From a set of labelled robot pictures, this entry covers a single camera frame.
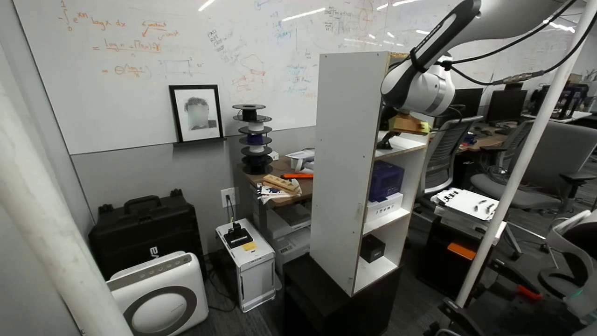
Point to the black device on tower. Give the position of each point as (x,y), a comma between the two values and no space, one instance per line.
(237,235)

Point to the white wall outlet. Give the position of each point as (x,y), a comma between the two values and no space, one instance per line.
(228,196)

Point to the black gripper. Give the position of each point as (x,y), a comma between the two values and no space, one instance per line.
(388,138)

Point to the black stand under cabinet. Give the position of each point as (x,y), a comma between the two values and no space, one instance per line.
(323,304)

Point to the black computer monitor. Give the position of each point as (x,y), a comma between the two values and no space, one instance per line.
(466,101)
(506,105)

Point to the black framed portrait picture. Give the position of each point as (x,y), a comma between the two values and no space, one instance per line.
(196,114)

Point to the white board with parts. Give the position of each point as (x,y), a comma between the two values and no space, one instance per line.
(466,203)

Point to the large grey office chair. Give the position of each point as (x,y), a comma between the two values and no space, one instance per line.
(560,155)

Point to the cluttered desk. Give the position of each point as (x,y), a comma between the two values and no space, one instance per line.
(285,211)

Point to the black hard case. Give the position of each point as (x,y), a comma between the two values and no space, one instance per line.
(142,230)

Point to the tan wrist camera mount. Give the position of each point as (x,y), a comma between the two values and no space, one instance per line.
(407,123)

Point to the white round-grille air purifier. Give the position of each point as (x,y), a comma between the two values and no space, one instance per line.
(159,299)

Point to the blue box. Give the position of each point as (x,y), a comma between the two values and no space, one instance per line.
(384,179)

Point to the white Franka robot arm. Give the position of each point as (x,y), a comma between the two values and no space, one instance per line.
(422,86)

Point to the white open shelf cabinet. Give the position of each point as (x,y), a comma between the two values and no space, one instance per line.
(341,161)

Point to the grey mesh office chair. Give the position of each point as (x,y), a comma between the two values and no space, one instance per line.
(448,155)

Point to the whiteboard with writing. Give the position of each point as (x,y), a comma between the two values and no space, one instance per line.
(123,62)

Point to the orange label plate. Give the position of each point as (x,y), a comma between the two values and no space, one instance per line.
(461,250)

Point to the white pole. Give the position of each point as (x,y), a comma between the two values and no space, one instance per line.
(515,179)
(49,235)

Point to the small black box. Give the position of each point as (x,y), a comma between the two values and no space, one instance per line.
(371,248)

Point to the stack of filament spools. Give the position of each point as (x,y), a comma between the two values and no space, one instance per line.
(254,140)

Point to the white box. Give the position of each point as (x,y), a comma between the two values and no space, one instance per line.
(384,207)

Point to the orange hand tool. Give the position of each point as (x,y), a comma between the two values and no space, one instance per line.
(297,175)

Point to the white computer tower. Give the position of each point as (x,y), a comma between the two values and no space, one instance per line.
(254,273)

